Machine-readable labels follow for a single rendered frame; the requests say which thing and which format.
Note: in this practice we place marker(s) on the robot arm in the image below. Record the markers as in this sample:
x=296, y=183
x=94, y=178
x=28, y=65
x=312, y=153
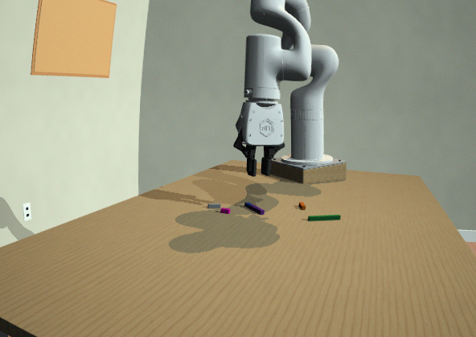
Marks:
x=269, y=60

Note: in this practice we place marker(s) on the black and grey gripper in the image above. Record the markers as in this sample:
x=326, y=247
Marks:
x=261, y=124

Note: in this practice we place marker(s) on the purple rod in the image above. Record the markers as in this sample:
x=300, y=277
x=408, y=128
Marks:
x=257, y=209

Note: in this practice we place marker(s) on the green rod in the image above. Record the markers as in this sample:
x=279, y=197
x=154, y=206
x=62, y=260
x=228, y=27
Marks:
x=329, y=217

